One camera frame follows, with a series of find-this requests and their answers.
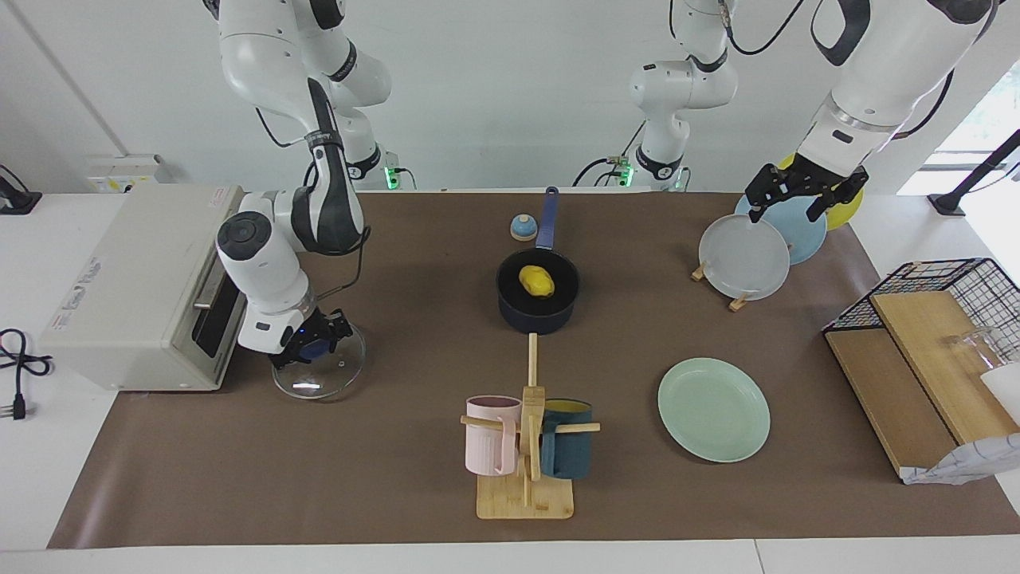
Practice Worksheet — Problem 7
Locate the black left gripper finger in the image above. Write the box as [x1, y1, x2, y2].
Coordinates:
[747, 165, 786, 222]
[809, 169, 868, 222]

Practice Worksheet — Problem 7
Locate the glass lid blue knob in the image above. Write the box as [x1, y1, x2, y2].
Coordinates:
[271, 319, 367, 401]

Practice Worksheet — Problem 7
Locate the yellow lemon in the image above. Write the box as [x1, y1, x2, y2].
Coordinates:
[519, 265, 555, 299]

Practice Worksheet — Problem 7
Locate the yellow plate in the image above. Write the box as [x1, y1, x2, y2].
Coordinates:
[777, 153, 864, 232]

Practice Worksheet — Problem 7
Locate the light blue plate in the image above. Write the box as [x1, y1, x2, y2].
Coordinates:
[735, 193, 828, 265]

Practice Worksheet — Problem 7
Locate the grey plate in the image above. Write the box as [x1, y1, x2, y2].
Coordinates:
[699, 214, 791, 301]

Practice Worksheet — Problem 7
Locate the wooden plate rack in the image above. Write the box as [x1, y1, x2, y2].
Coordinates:
[690, 263, 750, 313]

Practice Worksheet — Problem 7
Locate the mint green plate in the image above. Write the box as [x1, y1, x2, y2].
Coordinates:
[657, 357, 771, 464]

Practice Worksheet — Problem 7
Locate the black tripod stand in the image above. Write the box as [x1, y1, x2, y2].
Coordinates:
[928, 128, 1020, 216]

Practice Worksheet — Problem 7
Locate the brown table mat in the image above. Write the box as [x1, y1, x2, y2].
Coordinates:
[46, 191, 1020, 549]

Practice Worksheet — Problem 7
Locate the beige toaster oven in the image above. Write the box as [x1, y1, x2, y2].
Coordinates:
[38, 183, 248, 392]

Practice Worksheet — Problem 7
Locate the wide wooden shelf board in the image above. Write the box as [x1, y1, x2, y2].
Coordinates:
[869, 290, 1020, 446]

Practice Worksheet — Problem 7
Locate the pink mug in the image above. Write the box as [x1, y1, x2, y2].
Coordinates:
[465, 395, 523, 477]

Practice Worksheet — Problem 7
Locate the clear glass jug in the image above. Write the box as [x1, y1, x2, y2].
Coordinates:
[944, 325, 1020, 379]

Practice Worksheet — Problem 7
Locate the long wooden shelf board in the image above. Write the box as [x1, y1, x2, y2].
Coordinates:
[825, 327, 957, 479]

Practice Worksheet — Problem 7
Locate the white socket box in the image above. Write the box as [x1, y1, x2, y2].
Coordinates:
[86, 154, 172, 194]

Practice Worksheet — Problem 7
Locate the wooden mug tree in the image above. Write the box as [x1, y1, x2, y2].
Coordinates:
[460, 333, 601, 521]

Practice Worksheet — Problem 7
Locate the dark teal mug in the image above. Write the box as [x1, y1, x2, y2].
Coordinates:
[540, 399, 594, 480]

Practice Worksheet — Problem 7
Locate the white cup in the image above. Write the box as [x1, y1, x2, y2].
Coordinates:
[982, 363, 1020, 425]

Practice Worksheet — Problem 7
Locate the white checked cloth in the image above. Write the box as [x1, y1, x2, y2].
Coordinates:
[900, 433, 1020, 486]

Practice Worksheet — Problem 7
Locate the black stand base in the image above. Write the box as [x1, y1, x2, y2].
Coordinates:
[0, 165, 42, 216]

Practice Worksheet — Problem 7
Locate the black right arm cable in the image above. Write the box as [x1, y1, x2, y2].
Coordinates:
[255, 108, 371, 302]

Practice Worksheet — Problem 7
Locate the black wire rack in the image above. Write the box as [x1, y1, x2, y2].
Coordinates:
[823, 258, 1020, 364]

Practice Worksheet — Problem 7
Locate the dark blue pot purple handle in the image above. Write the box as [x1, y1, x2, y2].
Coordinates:
[496, 187, 581, 335]

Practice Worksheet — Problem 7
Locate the black power cord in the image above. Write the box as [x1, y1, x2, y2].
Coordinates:
[0, 328, 55, 421]

